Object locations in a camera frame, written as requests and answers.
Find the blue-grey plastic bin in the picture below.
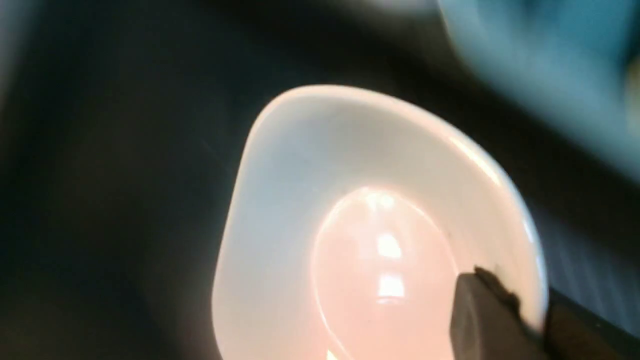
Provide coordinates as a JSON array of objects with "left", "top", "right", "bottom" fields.
[{"left": 439, "top": 0, "right": 640, "bottom": 179}]

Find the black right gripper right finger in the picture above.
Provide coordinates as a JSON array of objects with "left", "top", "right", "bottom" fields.
[{"left": 544, "top": 289, "right": 640, "bottom": 360}]

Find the white square sauce dish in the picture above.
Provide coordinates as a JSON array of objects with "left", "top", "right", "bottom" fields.
[{"left": 211, "top": 85, "right": 549, "bottom": 360}]

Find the black serving tray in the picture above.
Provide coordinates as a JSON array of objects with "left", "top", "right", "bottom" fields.
[{"left": 1, "top": 0, "right": 639, "bottom": 360}]

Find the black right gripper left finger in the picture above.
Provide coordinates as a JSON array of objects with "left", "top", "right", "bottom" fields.
[{"left": 449, "top": 267, "right": 548, "bottom": 360}]

